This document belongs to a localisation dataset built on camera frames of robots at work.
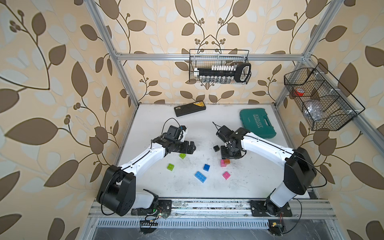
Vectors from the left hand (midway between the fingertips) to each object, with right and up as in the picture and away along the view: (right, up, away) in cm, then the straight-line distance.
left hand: (187, 145), depth 85 cm
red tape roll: (+62, +30, -5) cm, 69 cm away
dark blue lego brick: (+11, -13, +1) cm, 17 cm away
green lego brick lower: (-10, -13, +1) cm, 16 cm away
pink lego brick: (+21, -11, +1) cm, 24 cm away
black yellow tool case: (0, +24, +31) cm, 39 cm away
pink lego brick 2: (+23, -17, -1) cm, 28 cm away
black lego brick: (+18, -4, +11) cm, 21 cm away
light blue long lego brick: (+8, -17, -2) cm, 19 cm away
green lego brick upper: (-3, -7, +6) cm, 10 cm away
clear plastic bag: (+62, +19, -15) cm, 67 cm away
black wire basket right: (+69, +23, -13) cm, 74 cm away
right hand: (+22, -7, -1) cm, 23 cm away
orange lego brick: (+23, -9, 0) cm, 25 cm away
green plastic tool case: (+48, +13, +19) cm, 53 cm away
